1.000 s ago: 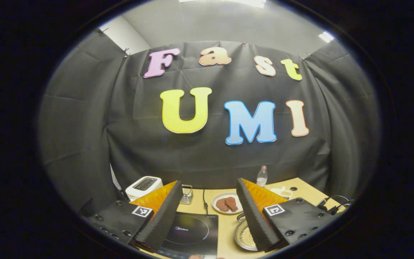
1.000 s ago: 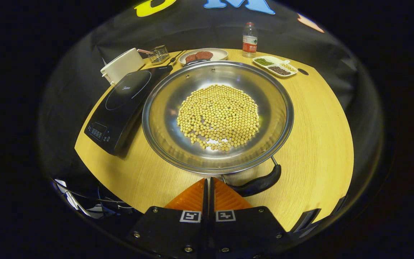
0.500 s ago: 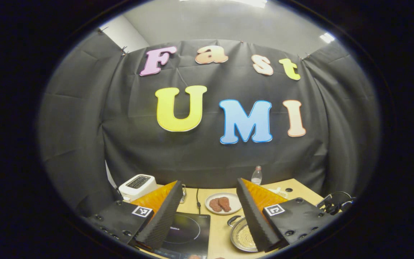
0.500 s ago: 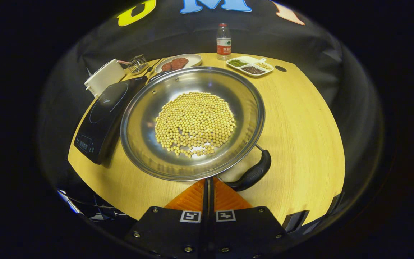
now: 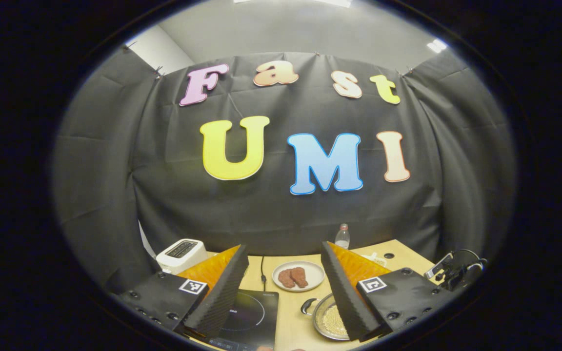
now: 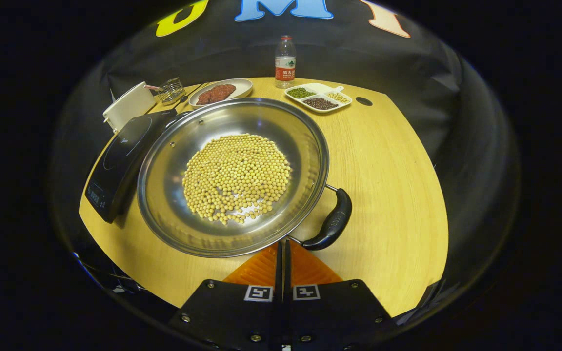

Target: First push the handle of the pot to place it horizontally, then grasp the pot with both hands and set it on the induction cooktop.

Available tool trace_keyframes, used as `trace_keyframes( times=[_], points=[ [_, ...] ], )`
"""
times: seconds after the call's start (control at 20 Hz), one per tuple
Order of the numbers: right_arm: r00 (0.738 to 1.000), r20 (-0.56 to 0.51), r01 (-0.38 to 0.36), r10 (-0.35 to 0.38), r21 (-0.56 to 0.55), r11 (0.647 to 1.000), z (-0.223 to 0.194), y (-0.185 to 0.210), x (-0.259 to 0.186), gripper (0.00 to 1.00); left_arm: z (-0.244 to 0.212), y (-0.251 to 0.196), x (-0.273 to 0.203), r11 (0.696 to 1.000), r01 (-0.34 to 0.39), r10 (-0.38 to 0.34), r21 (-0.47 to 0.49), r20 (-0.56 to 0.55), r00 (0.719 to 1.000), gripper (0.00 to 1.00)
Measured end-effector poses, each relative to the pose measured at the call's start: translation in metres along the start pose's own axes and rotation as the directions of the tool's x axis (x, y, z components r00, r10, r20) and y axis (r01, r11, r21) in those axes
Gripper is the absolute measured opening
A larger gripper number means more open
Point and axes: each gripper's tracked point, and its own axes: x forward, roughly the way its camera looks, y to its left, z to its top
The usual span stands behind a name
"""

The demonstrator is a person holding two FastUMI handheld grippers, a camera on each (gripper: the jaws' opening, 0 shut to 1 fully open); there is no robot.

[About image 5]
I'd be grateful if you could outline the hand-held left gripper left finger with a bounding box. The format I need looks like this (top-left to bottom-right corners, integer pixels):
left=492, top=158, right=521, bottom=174
left=115, top=244, right=250, bottom=339

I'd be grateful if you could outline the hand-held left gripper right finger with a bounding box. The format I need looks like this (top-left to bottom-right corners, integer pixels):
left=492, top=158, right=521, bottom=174
left=321, top=241, right=457, bottom=342

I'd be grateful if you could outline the steel pot with black handles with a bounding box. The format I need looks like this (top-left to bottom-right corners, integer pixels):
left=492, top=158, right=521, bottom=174
left=301, top=292, right=351, bottom=341

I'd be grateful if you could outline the black induction cooktop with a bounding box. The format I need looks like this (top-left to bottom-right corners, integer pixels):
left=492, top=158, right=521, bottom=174
left=208, top=289, right=280, bottom=351

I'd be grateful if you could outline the pile of soybeans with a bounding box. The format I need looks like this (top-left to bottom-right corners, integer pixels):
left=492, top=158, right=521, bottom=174
left=321, top=314, right=347, bottom=337

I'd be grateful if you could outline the round white plate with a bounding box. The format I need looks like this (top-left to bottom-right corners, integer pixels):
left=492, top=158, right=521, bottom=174
left=272, top=261, right=325, bottom=293

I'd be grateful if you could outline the white toaster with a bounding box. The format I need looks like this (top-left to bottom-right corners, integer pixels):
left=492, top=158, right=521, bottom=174
left=156, top=238, right=208, bottom=275

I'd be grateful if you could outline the clear plastic water bottle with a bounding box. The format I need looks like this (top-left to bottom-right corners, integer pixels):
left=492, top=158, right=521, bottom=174
left=335, top=223, right=351, bottom=250

